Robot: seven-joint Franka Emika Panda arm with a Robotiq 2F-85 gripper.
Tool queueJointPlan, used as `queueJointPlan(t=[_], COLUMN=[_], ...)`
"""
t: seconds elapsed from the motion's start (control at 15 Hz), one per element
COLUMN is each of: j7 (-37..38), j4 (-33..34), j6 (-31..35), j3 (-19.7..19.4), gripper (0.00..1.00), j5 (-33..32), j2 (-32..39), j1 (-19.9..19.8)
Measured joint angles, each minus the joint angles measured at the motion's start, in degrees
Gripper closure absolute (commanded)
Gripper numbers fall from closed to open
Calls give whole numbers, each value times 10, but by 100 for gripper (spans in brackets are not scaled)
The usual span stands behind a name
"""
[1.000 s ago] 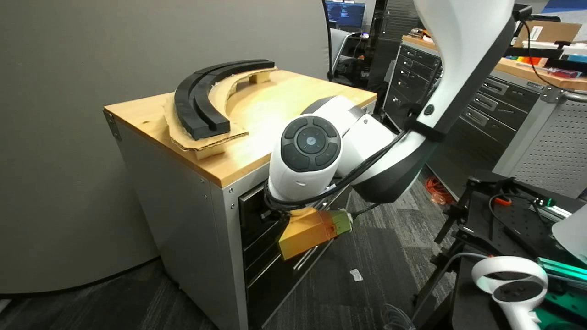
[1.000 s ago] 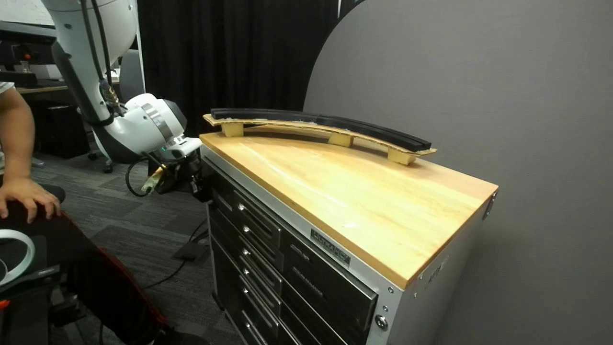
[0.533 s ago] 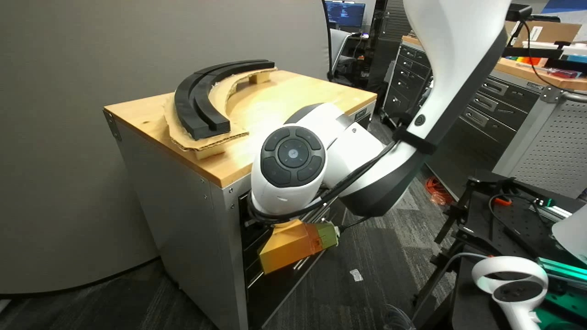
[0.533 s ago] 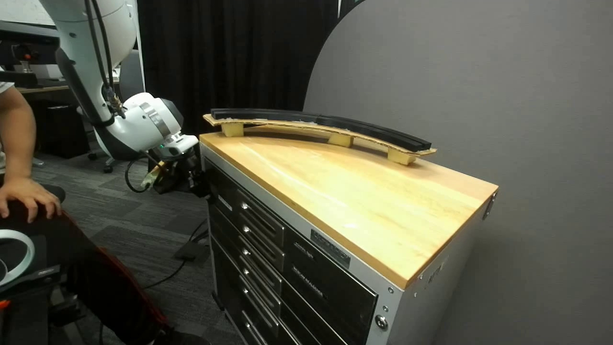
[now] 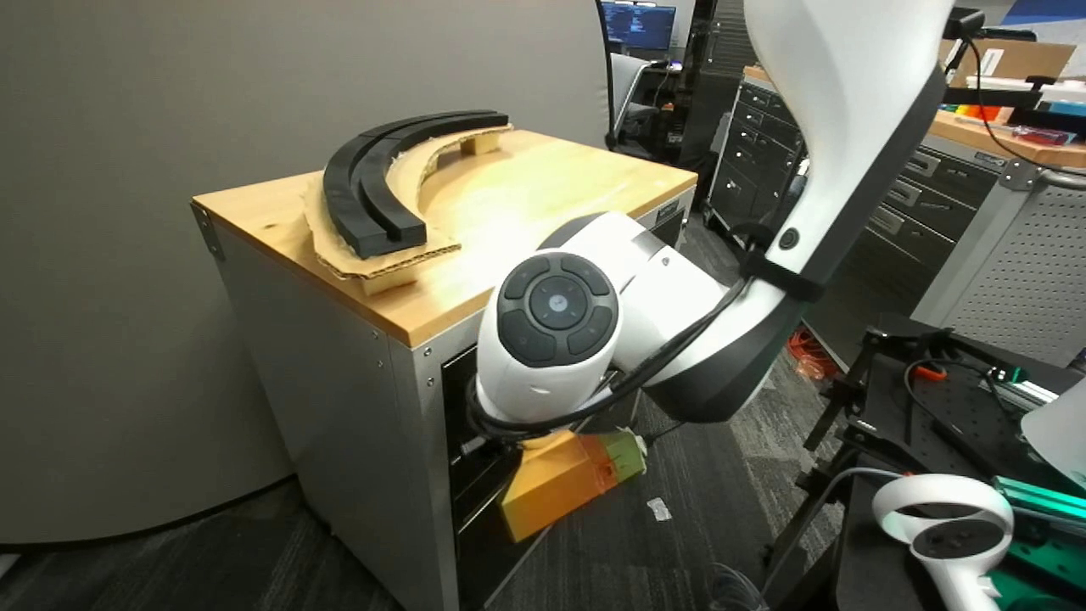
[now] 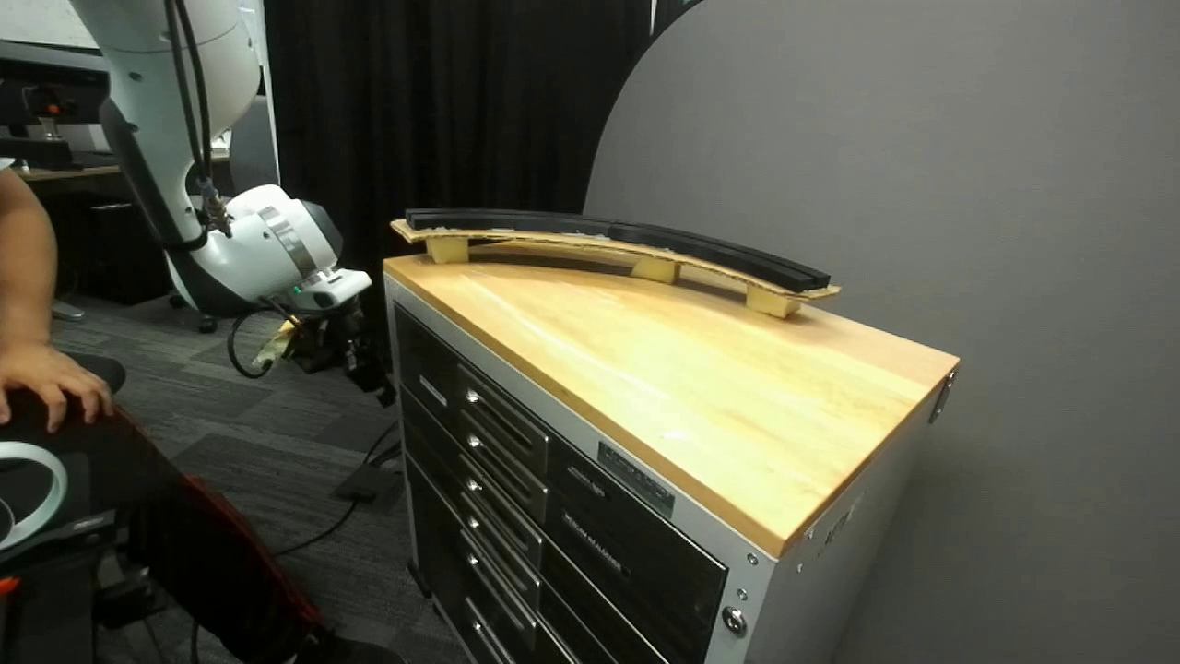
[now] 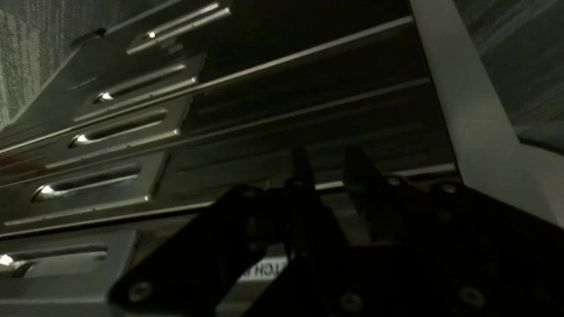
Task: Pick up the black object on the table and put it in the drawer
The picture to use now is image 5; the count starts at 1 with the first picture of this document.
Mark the grey cabinet with wooden top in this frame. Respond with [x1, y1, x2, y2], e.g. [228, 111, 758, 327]
[191, 127, 699, 611]

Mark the monitor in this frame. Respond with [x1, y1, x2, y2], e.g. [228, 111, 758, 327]
[597, 0, 678, 52]

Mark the red plastic item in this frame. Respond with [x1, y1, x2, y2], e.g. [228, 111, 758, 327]
[1012, 124, 1080, 147]

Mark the black curved object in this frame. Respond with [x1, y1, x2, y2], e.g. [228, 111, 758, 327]
[322, 109, 510, 261]

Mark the office chair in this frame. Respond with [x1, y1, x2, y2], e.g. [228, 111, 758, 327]
[606, 53, 673, 155]

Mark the torn cardboard sheet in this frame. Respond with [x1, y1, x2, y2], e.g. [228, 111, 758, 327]
[303, 123, 517, 282]

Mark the white hand controller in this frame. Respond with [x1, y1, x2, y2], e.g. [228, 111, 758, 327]
[871, 473, 1016, 611]

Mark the orange and green plastic block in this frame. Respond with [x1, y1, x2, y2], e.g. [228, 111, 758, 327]
[499, 429, 648, 544]

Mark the camera on mount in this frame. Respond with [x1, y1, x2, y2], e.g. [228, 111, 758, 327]
[940, 7, 1046, 111]

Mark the green metal rail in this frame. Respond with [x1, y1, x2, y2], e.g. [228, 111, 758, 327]
[988, 474, 1086, 611]

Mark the black tool cabinet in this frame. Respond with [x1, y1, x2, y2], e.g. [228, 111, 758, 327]
[707, 76, 1004, 294]

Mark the black cable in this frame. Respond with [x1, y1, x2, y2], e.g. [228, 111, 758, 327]
[966, 37, 1043, 168]

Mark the cardboard box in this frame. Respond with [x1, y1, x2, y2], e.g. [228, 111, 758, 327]
[938, 37, 1078, 87]

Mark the grey perforated panel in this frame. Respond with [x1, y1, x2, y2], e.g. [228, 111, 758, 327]
[910, 164, 1086, 368]

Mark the orange cable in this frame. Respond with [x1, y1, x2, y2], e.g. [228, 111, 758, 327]
[784, 326, 839, 381]

